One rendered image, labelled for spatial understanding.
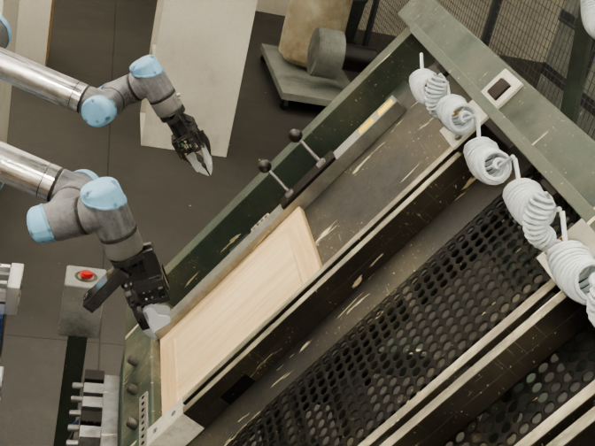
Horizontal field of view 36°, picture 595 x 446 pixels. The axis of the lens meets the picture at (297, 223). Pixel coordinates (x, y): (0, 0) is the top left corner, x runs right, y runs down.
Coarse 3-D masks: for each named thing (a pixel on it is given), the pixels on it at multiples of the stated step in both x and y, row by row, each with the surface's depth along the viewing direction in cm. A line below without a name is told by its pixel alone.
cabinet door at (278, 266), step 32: (288, 224) 249; (256, 256) 252; (288, 256) 238; (224, 288) 254; (256, 288) 240; (288, 288) 227; (192, 320) 256; (224, 320) 242; (256, 320) 230; (160, 352) 259; (192, 352) 245; (224, 352) 232; (192, 384) 234
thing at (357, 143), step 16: (384, 112) 243; (400, 112) 243; (368, 128) 244; (384, 128) 245; (352, 144) 245; (368, 144) 246; (336, 160) 247; (352, 160) 247; (320, 176) 248; (336, 176) 249; (304, 192) 250; (320, 192) 250; (288, 208) 251; (304, 208) 252; (272, 224) 253; (256, 240) 254; (240, 256) 256; (224, 272) 257; (208, 288) 259; (176, 304) 266; (192, 304) 261; (176, 320) 262; (160, 336) 264
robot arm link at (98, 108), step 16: (0, 48) 228; (0, 64) 225; (16, 64) 226; (32, 64) 227; (0, 80) 229; (16, 80) 226; (32, 80) 226; (48, 80) 226; (64, 80) 226; (48, 96) 227; (64, 96) 226; (80, 96) 226; (96, 96) 225; (112, 96) 229; (80, 112) 228; (96, 112) 224; (112, 112) 226
